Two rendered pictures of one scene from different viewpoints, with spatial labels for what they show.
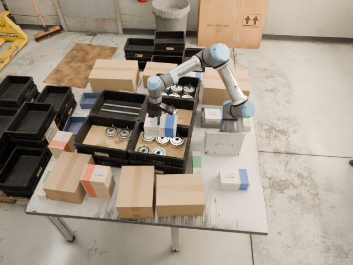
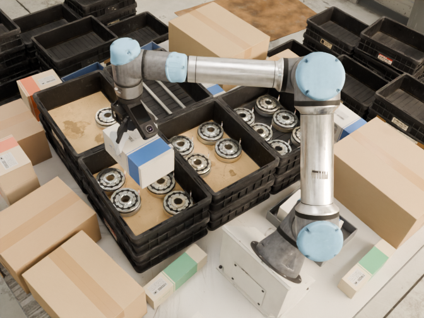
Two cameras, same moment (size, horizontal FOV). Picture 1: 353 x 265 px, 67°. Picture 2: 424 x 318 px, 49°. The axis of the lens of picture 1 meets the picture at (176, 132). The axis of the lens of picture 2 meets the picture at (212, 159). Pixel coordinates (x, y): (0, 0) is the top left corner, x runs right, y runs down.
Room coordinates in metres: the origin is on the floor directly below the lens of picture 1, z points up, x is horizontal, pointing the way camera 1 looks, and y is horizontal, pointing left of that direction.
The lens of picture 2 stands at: (0.60, -0.68, 2.15)
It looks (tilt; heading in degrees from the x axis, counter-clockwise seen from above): 48 degrees down; 40
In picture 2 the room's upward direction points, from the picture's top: 5 degrees clockwise
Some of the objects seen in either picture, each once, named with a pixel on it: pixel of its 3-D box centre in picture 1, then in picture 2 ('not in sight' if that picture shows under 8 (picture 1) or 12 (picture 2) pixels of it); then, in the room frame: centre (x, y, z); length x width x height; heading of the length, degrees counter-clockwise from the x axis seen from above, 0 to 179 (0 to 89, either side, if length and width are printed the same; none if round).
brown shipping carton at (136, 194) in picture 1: (137, 191); (43, 233); (0.87, 0.26, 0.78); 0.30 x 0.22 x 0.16; 0
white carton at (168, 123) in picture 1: (161, 125); (138, 150); (1.18, 0.10, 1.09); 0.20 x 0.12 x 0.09; 85
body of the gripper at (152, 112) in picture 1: (155, 107); (129, 106); (1.18, 0.13, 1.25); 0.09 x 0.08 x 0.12; 85
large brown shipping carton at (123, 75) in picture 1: (115, 77); (217, 46); (2.08, 0.58, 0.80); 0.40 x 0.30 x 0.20; 86
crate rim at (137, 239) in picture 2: (160, 140); (143, 179); (1.20, 0.11, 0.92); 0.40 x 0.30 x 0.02; 80
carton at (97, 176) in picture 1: (96, 176); (7, 162); (0.92, 0.52, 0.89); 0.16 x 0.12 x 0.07; 82
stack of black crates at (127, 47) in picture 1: (141, 54); (335, 47); (3.23, 0.48, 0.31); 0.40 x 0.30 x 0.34; 85
